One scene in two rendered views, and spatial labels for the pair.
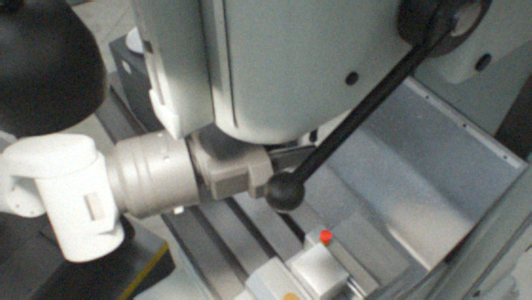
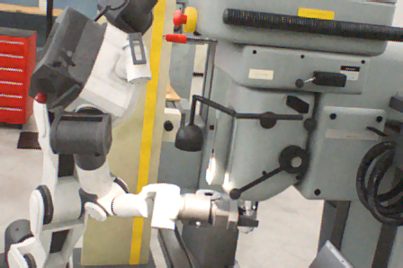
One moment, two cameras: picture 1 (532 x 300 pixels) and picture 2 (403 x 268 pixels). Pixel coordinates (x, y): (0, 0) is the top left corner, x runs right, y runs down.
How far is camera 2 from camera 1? 1.09 m
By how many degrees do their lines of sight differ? 38
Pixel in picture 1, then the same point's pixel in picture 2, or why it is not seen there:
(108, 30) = not seen: hidden behind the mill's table
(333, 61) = (258, 163)
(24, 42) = (192, 129)
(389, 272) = not seen: outside the picture
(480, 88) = (362, 253)
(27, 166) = (156, 187)
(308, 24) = (252, 148)
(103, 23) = not seen: hidden behind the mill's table
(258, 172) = (232, 216)
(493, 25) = (317, 176)
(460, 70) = (308, 192)
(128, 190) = (185, 204)
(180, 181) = (203, 209)
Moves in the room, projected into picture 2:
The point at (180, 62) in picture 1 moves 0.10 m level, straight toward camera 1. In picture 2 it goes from (219, 156) to (215, 170)
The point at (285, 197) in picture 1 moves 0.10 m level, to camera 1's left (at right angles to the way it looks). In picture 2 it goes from (234, 192) to (196, 182)
